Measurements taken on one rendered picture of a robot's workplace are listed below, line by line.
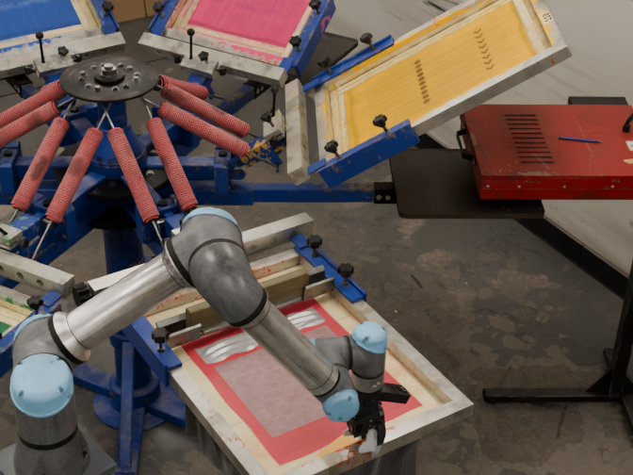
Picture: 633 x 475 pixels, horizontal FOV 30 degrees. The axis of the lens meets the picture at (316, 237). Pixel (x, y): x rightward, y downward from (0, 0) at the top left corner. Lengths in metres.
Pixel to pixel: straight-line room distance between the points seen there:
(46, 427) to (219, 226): 0.51
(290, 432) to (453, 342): 1.90
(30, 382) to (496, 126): 2.01
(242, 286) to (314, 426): 0.73
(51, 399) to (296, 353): 0.48
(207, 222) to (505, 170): 1.49
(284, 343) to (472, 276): 2.79
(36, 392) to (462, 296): 2.88
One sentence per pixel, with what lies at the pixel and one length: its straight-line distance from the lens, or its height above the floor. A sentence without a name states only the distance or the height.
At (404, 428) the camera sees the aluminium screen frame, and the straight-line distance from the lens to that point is 2.84.
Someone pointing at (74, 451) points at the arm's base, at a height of 1.26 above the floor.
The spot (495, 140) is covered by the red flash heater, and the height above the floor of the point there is 1.10.
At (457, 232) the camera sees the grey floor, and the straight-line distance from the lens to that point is 5.31.
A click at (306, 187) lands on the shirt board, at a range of 3.80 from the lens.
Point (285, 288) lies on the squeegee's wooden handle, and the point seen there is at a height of 1.03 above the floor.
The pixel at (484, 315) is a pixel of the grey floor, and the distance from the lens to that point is 4.83.
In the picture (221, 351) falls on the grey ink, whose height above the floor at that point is 0.96.
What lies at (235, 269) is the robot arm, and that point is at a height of 1.63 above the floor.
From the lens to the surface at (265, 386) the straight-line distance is 2.98.
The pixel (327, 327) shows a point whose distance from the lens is 3.16.
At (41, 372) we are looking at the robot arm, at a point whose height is 1.43.
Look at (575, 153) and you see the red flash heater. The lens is 3.76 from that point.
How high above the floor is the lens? 2.93
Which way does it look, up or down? 34 degrees down
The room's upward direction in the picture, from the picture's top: 2 degrees clockwise
